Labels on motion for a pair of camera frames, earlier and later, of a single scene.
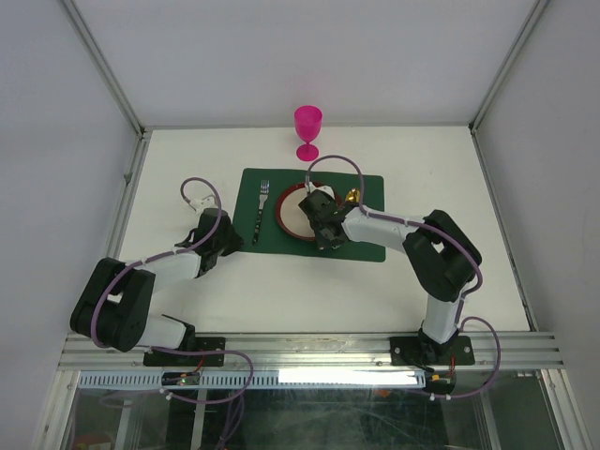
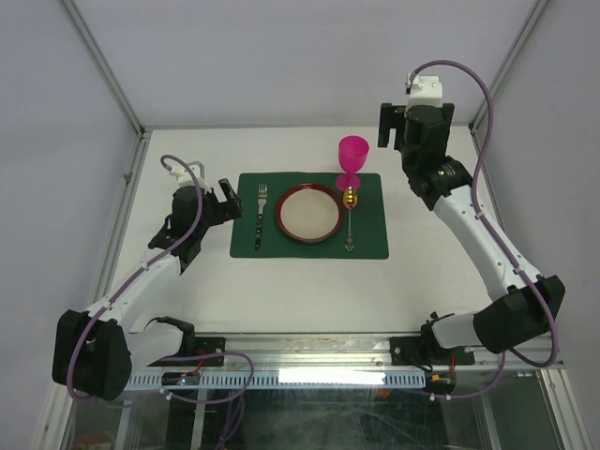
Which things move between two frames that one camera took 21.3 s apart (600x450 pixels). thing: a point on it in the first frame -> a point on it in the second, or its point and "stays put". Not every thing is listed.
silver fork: (264, 191) stays put
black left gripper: (237, 240) -> (230, 208)
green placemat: (257, 230) stays put
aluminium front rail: (538, 350) stays put
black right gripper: (323, 243) -> (393, 116)
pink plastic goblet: (307, 122) -> (352, 154)
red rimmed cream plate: (292, 219) stays put
